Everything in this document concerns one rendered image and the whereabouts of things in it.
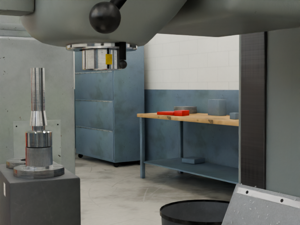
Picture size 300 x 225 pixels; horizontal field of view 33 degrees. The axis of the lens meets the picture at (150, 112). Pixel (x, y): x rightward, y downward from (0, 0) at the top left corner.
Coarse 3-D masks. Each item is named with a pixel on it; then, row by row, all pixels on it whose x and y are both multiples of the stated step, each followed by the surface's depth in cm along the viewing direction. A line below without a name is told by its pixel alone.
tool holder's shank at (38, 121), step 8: (32, 72) 90; (40, 72) 90; (32, 80) 90; (40, 80) 90; (32, 88) 90; (40, 88) 90; (32, 96) 90; (40, 96) 90; (32, 104) 90; (40, 104) 90; (32, 112) 90; (40, 112) 90; (32, 120) 90; (40, 120) 90; (32, 128) 91; (40, 128) 90
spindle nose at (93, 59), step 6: (84, 54) 61; (90, 54) 60; (96, 54) 60; (102, 54) 60; (114, 54) 60; (84, 60) 61; (90, 60) 60; (96, 60) 60; (102, 60) 60; (114, 60) 60; (120, 60) 61; (84, 66) 61; (90, 66) 60; (96, 66) 60; (102, 66) 60; (108, 66) 60; (114, 66) 60
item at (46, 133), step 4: (28, 132) 90; (32, 132) 89; (36, 132) 89; (40, 132) 89; (44, 132) 90; (48, 132) 90; (28, 136) 90; (32, 136) 89; (36, 136) 89; (40, 136) 89; (44, 136) 90; (48, 136) 90
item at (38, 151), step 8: (32, 144) 89; (40, 144) 89; (48, 144) 90; (32, 152) 89; (40, 152) 89; (48, 152) 90; (32, 160) 89; (40, 160) 90; (48, 160) 90; (32, 168) 90; (40, 168) 90
